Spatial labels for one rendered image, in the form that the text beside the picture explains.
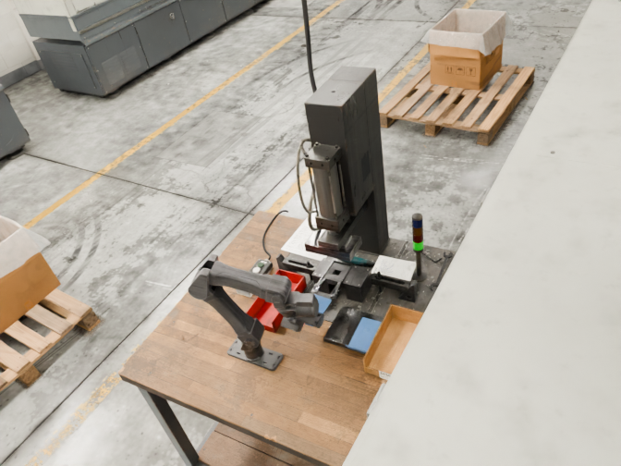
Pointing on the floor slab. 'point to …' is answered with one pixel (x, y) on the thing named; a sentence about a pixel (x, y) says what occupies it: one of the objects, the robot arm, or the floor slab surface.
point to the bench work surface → (253, 377)
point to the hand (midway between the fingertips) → (302, 321)
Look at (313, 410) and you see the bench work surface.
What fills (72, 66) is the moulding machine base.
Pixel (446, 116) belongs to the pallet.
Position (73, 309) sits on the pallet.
